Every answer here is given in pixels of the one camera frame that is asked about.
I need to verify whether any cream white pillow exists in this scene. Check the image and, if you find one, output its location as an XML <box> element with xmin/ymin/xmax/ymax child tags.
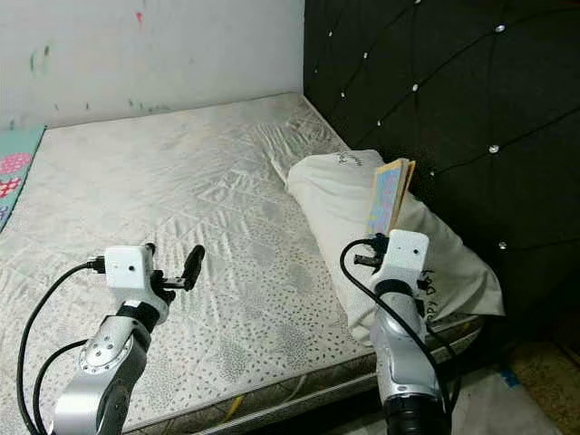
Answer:
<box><xmin>287</xmin><ymin>150</ymin><xmax>506</xmax><ymax>347</ymax></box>

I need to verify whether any colourful children's board book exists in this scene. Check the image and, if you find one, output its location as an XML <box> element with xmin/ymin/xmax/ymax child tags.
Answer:
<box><xmin>367</xmin><ymin>159</ymin><xmax>416</xmax><ymax>238</ymax></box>

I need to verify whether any teal blanket with dotted patches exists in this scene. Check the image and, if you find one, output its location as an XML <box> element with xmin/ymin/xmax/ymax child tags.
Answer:
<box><xmin>0</xmin><ymin>127</ymin><xmax>46</xmax><ymax>229</ymax></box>

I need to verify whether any grey quilted mattress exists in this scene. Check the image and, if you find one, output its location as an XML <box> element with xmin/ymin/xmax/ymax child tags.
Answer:
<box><xmin>0</xmin><ymin>91</ymin><xmax>483</xmax><ymax>435</ymax></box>

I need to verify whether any black tufted headboard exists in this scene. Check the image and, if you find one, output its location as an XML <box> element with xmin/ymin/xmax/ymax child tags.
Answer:
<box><xmin>302</xmin><ymin>0</ymin><xmax>580</xmax><ymax>345</ymax></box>

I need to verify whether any brown folded rug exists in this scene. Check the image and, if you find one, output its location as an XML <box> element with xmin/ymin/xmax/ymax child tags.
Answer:
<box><xmin>507</xmin><ymin>340</ymin><xmax>580</xmax><ymax>431</ymax></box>

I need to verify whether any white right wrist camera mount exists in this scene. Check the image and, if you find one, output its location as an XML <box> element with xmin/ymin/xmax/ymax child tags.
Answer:
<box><xmin>381</xmin><ymin>229</ymin><xmax>431</xmax><ymax>291</ymax></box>

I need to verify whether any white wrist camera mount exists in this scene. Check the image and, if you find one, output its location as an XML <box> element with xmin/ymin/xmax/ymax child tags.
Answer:
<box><xmin>104</xmin><ymin>245</ymin><xmax>157</xmax><ymax>300</ymax></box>
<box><xmin>381</xmin><ymin>229</ymin><xmax>431</xmax><ymax>291</ymax></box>

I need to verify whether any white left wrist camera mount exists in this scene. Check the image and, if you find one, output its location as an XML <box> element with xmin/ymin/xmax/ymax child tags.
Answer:
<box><xmin>104</xmin><ymin>245</ymin><xmax>157</xmax><ymax>300</ymax></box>

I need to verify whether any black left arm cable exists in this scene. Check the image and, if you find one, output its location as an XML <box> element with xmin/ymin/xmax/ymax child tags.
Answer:
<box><xmin>16</xmin><ymin>256</ymin><xmax>110</xmax><ymax>435</ymax></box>

